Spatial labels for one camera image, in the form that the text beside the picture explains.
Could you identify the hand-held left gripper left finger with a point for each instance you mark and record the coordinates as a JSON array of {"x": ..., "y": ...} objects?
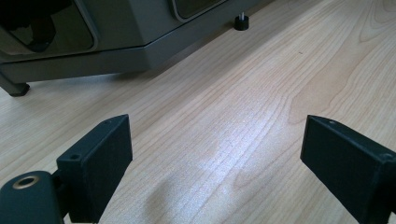
[{"x": 93, "y": 168}]

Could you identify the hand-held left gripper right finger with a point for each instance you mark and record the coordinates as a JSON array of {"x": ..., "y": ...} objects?
[{"x": 348, "y": 171}]

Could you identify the grey grain dispenser cabinet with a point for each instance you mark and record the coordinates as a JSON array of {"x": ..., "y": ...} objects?
[{"x": 124, "y": 31}]

